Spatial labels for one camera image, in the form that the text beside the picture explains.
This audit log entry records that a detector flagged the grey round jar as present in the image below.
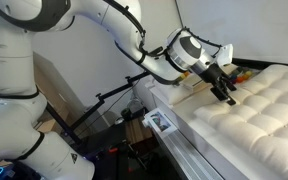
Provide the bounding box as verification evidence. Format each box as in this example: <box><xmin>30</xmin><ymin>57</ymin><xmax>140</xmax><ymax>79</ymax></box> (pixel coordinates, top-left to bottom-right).
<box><xmin>127</xmin><ymin>98</ymin><xmax>147</xmax><ymax>116</ymax></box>

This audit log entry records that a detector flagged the white bench base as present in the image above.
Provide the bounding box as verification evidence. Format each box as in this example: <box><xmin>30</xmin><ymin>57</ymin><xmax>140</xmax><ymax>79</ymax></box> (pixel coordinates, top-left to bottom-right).
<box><xmin>149</xmin><ymin>84</ymin><xmax>252</xmax><ymax>180</ymax></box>

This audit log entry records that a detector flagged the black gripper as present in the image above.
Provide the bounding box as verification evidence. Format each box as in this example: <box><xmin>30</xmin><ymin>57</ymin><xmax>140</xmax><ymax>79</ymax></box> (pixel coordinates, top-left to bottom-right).
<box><xmin>198</xmin><ymin>63</ymin><xmax>238</xmax><ymax>107</ymax></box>

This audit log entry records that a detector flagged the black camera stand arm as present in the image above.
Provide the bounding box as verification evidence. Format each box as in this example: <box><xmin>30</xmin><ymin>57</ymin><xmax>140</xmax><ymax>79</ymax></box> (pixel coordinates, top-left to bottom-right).
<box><xmin>45</xmin><ymin>70</ymin><xmax>151</xmax><ymax>146</ymax></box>

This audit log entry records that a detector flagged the black round gadget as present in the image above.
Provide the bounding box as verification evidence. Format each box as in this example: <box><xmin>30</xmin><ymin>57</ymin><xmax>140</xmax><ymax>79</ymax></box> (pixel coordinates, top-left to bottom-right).
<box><xmin>120</xmin><ymin>107</ymin><xmax>134</xmax><ymax>122</ymax></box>

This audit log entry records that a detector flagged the black bench back rail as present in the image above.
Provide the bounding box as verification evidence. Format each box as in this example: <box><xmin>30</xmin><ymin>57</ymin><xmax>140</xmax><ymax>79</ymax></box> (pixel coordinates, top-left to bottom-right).
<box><xmin>232</xmin><ymin>57</ymin><xmax>288</xmax><ymax>70</ymax></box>

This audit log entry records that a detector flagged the black low platform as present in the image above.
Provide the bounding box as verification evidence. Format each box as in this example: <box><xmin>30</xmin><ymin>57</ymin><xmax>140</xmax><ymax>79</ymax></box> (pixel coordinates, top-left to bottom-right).
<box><xmin>82</xmin><ymin>123</ymin><xmax>128</xmax><ymax>158</ymax></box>

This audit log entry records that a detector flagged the small white tufted cushion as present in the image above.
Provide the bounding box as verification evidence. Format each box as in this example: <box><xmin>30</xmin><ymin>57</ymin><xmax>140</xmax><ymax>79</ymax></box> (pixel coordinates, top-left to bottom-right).
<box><xmin>147</xmin><ymin>71</ymin><xmax>218</xmax><ymax>107</ymax></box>

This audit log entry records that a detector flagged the white framed photo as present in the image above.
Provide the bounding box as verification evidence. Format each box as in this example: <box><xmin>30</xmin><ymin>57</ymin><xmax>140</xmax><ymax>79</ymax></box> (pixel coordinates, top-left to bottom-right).
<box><xmin>142</xmin><ymin>107</ymin><xmax>179</xmax><ymax>139</ymax></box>

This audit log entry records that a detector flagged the large white tufted cushion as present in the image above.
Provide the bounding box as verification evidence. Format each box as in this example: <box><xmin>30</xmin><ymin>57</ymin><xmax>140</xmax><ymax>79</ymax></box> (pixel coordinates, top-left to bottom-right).
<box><xmin>193</xmin><ymin>64</ymin><xmax>288</xmax><ymax>180</ymax></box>

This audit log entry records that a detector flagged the colorful felt ball garland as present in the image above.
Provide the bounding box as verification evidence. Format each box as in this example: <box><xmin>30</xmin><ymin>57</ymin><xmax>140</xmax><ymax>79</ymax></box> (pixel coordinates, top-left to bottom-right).
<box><xmin>178</xmin><ymin>66</ymin><xmax>254</xmax><ymax>84</ymax></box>

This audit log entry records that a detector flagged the light wooden shelf unit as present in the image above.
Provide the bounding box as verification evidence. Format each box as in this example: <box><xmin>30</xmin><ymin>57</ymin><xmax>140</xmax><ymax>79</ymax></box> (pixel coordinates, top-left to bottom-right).
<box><xmin>33</xmin><ymin>52</ymin><xmax>87</xmax><ymax>134</ymax></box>

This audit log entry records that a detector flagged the brown wooden side table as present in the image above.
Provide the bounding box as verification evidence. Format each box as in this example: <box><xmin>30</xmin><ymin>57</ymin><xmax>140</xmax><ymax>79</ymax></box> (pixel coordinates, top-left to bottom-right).
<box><xmin>123</xmin><ymin>116</ymin><xmax>156</xmax><ymax>146</ymax></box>

